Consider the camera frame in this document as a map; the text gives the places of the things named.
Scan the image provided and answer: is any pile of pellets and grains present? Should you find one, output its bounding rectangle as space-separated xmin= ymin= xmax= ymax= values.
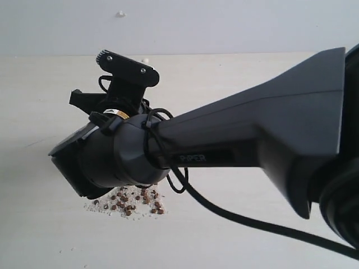
xmin=84 ymin=184 xmax=167 ymax=220

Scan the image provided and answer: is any small white wall plug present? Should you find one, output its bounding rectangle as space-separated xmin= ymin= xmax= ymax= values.
xmin=116 ymin=11 xmax=126 ymax=18

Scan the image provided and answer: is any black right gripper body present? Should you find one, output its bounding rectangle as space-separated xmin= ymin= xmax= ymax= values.
xmin=92 ymin=95 xmax=149 ymax=118

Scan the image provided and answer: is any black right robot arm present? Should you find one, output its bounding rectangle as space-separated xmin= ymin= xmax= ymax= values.
xmin=50 ymin=47 xmax=358 ymax=251

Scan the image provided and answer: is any wrist camera with black bracket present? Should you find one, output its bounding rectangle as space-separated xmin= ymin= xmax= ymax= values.
xmin=96 ymin=50 xmax=160 ymax=108

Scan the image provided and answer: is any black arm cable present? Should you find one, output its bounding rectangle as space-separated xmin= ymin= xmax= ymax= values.
xmin=89 ymin=75 xmax=359 ymax=260

